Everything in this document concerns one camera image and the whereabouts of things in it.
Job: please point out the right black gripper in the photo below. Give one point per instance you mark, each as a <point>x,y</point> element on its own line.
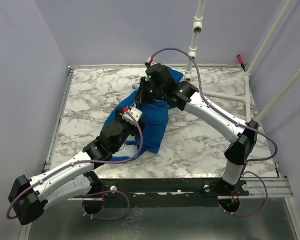
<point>140,96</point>

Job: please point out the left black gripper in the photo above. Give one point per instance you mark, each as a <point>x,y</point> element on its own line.
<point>119,119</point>

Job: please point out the blue jacket with white lining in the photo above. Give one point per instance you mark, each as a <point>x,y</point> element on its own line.
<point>156,117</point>

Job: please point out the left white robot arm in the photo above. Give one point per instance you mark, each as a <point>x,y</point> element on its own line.
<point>30,197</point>

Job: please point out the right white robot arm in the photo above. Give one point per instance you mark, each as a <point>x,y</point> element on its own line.
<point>241,135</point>

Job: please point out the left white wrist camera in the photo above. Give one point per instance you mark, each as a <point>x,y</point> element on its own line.
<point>132,115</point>

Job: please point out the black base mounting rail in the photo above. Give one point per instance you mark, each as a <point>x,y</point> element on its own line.
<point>161,192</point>

